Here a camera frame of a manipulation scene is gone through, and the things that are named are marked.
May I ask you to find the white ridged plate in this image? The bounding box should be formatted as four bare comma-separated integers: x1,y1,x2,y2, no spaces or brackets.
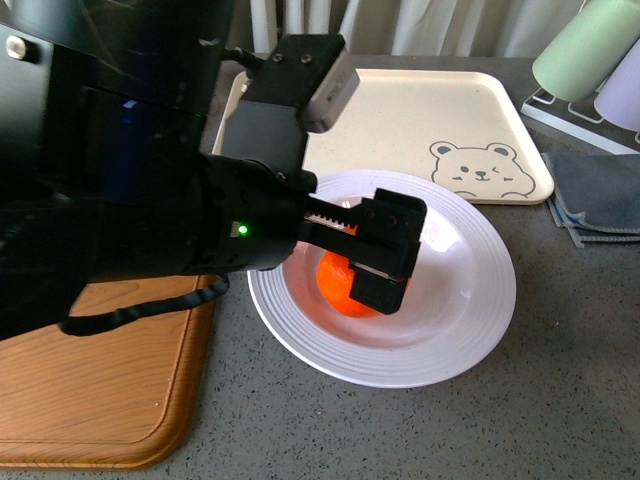
248,170,516,388

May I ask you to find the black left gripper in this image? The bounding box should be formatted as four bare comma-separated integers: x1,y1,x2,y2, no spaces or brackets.
198,155,427,315

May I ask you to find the grey folded cloth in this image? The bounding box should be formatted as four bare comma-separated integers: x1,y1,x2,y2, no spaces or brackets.
542,153,639,248

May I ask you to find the orange mandarin fruit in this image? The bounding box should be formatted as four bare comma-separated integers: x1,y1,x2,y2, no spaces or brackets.
316,251,379,318

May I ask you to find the wooden cutting board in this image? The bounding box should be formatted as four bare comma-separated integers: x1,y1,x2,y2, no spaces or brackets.
1,303,215,470

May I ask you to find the light green cup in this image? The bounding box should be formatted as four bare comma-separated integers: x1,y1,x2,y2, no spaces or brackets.
532,0,639,102

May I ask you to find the black camera cable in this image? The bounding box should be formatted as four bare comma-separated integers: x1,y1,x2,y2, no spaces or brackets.
58,273,231,337

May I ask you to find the cream bear tray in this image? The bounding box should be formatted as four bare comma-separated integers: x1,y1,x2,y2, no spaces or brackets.
211,68,556,206

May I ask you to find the lilac cup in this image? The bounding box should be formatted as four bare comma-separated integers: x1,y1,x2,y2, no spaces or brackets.
594,43,639,132

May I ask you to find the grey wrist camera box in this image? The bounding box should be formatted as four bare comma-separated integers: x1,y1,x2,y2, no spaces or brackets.
221,34,359,178

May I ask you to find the white cup rack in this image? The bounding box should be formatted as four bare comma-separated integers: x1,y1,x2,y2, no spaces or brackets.
520,88,639,154

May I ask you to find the grey white curtain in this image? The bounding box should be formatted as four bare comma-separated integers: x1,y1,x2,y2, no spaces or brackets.
230,0,586,58

